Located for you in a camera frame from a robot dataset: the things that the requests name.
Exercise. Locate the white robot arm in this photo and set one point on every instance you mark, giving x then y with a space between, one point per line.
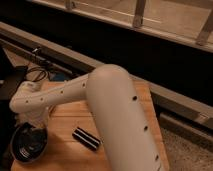
114 104

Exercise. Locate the dark equipment at left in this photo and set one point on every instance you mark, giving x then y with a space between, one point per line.
10 78

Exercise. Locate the black striped rectangular block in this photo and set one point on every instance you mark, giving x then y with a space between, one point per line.
86 139

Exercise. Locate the dark ceramic bowl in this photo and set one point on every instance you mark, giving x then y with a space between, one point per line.
28 143

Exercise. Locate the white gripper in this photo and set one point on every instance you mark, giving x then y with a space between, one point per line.
37 118

